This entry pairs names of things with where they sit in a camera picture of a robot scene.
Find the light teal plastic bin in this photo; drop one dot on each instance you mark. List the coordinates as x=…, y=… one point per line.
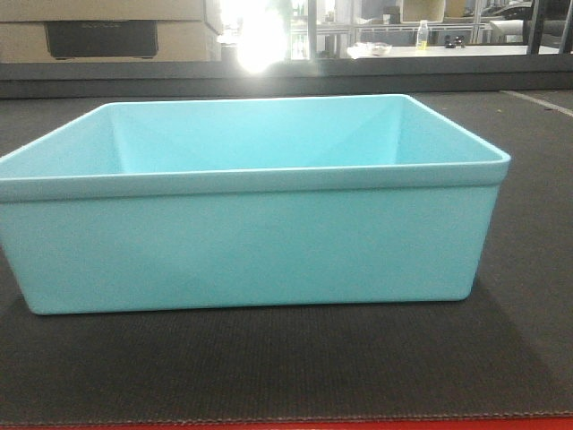
x=139, y=206

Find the dark grey conveyor belt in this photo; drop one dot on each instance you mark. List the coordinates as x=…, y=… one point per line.
x=501, y=359

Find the white background table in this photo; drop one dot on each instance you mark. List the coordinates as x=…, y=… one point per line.
x=379, y=51

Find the clear plastic bottle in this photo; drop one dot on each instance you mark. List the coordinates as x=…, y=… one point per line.
x=422, y=35

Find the cardboard box with black panel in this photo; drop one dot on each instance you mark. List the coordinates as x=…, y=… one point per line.
x=109, y=31

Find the grey conveyor side rail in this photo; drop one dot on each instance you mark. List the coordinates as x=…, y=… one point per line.
x=320, y=77

